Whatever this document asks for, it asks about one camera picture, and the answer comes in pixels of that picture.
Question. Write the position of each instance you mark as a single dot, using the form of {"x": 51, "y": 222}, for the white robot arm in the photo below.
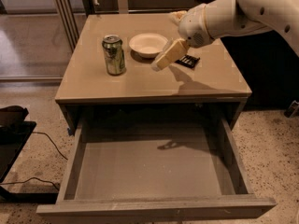
{"x": 252, "y": 17}

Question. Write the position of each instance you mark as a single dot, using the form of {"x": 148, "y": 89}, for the black snack bar packet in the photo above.
{"x": 188, "y": 61}

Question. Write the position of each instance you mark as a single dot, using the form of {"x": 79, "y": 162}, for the white bowl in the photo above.
{"x": 148, "y": 45}

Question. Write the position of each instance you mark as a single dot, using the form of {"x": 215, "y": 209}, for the open grey top drawer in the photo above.
{"x": 154, "y": 167}

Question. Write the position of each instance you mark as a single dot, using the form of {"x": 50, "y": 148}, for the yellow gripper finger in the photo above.
{"x": 172, "y": 51}
{"x": 176, "y": 16}

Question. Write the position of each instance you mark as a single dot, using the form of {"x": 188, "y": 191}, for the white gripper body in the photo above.
{"x": 192, "y": 25}

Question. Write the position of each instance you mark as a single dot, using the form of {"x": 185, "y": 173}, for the green soda can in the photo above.
{"x": 113, "y": 54}

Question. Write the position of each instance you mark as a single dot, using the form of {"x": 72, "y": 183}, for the small dark floor object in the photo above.
{"x": 292, "y": 110}

